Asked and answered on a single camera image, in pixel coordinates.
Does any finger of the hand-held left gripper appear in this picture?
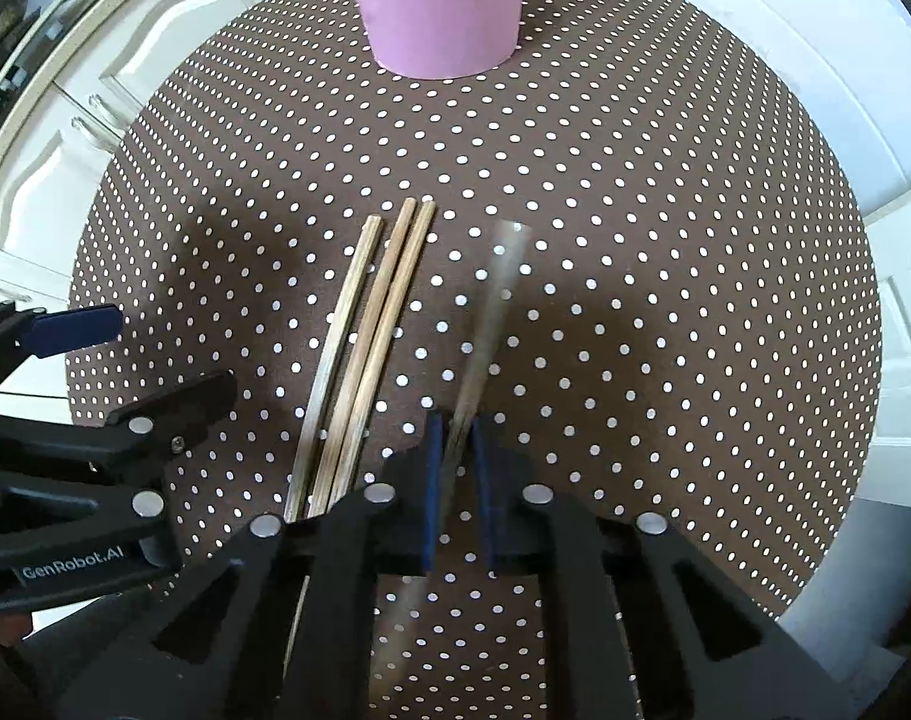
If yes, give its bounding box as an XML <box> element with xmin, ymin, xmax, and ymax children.
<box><xmin>0</xmin><ymin>371</ymin><xmax>237</xmax><ymax>554</ymax></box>
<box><xmin>0</xmin><ymin>301</ymin><xmax>125</xmax><ymax>398</ymax></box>

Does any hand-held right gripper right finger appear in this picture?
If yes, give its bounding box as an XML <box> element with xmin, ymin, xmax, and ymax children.
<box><xmin>468</xmin><ymin>416</ymin><xmax>850</xmax><ymax>720</ymax></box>

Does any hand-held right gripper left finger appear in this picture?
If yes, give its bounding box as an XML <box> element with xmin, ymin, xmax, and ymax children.
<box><xmin>54</xmin><ymin>411</ymin><xmax>447</xmax><ymax>720</ymax></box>

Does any wooden chopstick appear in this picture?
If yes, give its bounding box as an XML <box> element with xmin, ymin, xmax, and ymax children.
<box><xmin>282</xmin><ymin>214</ymin><xmax>386</xmax><ymax>526</ymax></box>
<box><xmin>372</xmin><ymin>219</ymin><xmax>533</xmax><ymax>668</ymax></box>
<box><xmin>326</xmin><ymin>199</ymin><xmax>438</xmax><ymax>511</ymax></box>
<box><xmin>307</xmin><ymin>197</ymin><xmax>419</xmax><ymax>520</ymax></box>

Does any pink paper cup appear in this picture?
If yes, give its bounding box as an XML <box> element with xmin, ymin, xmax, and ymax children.
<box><xmin>344</xmin><ymin>0</ymin><xmax>527</xmax><ymax>81</ymax></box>

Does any person's left hand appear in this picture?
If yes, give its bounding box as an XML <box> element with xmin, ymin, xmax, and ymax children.
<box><xmin>0</xmin><ymin>610</ymin><xmax>37</xmax><ymax>650</ymax></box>

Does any white cabinet with drawers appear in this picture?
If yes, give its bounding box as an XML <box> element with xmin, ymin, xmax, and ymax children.
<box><xmin>0</xmin><ymin>0</ymin><xmax>224</xmax><ymax>192</ymax></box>

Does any brown polka-dot tablecloth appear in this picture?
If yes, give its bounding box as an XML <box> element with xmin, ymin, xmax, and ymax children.
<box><xmin>64</xmin><ymin>0</ymin><xmax>883</xmax><ymax>720</ymax></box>

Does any black glass cooktop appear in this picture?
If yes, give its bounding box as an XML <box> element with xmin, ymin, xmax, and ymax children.
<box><xmin>0</xmin><ymin>0</ymin><xmax>115</xmax><ymax>143</ymax></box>

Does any wide cream cabinet door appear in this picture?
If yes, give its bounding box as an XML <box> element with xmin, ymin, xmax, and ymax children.
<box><xmin>50</xmin><ymin>0</ymin><xmax>340</xmax><ymax>137</ymax></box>

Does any white panelled door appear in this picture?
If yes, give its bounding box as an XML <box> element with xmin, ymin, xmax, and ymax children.
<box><xmin>837</xmin><ymin>202</ymin><xmax>911</xmax><ymax>466</ymax></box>

